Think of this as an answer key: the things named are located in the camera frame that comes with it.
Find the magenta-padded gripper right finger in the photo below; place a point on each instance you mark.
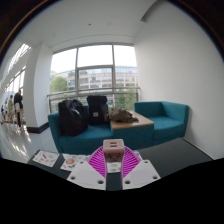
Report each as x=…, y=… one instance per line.
x=141, y=175

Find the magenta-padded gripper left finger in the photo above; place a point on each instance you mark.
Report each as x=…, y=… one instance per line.
x=87, y=175

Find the pink charger block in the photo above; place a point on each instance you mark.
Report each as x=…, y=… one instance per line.
x=113, y=151

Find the sticker sheet with red circle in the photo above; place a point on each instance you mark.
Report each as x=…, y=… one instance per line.
x=71, y=162

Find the teal sofa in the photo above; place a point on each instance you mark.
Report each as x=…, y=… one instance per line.
x=93, y=136

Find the small sticker sheet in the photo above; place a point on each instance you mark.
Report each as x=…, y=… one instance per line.
x=46, y=158

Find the wooden sofa table top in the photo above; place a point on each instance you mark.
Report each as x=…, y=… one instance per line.
x=131, y=124

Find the bulky black backpack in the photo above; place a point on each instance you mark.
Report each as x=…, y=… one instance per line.
x=71, y=118

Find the brown jacket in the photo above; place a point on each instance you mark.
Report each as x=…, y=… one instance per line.
x=120, y=115

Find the black backpack with label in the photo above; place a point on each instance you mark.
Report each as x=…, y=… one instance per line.
x=97, y=110

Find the person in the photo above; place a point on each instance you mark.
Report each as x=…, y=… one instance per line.
x=10, y=106
x=18, y=103

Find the grey window frame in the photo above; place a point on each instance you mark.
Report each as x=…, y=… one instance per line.
x=77, y=68

